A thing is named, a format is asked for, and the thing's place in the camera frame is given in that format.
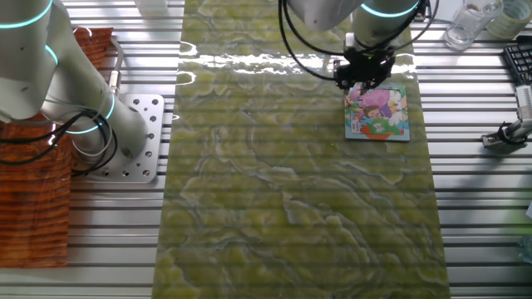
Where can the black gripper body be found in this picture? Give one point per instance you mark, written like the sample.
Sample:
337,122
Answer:
365,68

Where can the pink blue white puzzle piece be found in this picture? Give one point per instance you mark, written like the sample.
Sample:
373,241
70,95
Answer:
353,95

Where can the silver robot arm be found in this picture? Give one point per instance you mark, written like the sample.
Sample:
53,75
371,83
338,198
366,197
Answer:
83,95

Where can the butterfly girl puzzle board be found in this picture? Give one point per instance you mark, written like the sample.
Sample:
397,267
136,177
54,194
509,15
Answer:
382,120

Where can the white paper sheet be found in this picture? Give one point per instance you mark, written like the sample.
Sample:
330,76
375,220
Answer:
444,8

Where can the clear glass cup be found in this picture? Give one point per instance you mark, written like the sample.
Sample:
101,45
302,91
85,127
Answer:
471,23

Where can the green marble pattern mat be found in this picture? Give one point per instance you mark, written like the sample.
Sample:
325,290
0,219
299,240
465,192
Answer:
270,187

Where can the black keyboard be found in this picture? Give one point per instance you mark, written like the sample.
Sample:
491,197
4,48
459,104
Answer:
521,60

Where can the clear tape roll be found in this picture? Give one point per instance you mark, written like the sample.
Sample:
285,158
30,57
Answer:
513,16

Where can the silver robot mounting plate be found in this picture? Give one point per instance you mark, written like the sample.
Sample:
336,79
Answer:
151,124

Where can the white paper card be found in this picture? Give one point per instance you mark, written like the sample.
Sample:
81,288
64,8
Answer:
529,211

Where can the white block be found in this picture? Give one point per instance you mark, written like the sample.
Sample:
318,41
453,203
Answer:
149,4

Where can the brown wood grain sheet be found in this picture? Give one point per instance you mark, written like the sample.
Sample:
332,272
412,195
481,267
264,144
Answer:
33,199

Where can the silver depth camera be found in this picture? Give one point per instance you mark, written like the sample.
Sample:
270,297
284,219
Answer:
524,101

